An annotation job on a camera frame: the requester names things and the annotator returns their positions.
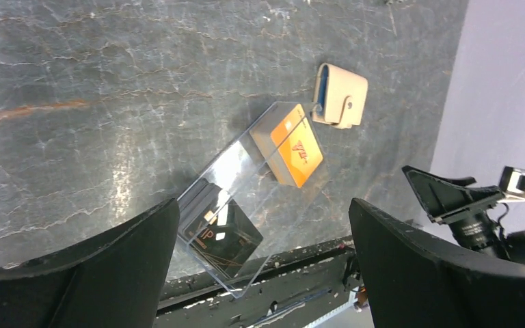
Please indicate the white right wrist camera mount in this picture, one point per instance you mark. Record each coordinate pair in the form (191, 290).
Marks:
(512, 184)

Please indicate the clear acrylic card tray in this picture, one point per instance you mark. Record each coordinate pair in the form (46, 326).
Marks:
(275, 209)

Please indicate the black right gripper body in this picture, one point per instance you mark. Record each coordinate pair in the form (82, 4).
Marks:
(454, 202)

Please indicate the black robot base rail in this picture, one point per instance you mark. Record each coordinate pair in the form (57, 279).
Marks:
(300, 288)

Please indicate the black VIP card stack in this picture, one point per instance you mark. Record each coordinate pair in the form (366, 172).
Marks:
(216, 228)

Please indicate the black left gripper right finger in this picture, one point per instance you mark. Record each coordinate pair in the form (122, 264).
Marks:
(415, 279)

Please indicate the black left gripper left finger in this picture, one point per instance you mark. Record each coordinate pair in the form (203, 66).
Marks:
(113, 279)

